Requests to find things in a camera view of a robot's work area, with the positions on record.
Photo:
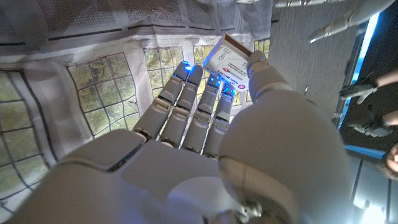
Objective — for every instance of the person black gloved hand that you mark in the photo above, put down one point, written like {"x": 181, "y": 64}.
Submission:
{"x": 373, "y": 128}
{"x": 362, "y": 89}

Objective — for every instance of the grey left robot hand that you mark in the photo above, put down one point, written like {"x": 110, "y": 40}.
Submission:
{"x": 367, "y": 9}

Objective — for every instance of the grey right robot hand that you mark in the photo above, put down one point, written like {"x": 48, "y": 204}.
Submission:
{"x": 186, "y": 174}

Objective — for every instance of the white matchbox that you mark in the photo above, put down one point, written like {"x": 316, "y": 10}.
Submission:
{"x": 228, "y": 60}

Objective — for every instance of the person bare forearm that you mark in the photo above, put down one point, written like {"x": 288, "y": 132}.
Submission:
{"x": 391, "y": 118}
{"x": 387, "y": 79}

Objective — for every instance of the person head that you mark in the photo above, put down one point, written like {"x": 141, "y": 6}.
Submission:
{"x": 392, "y": 161}

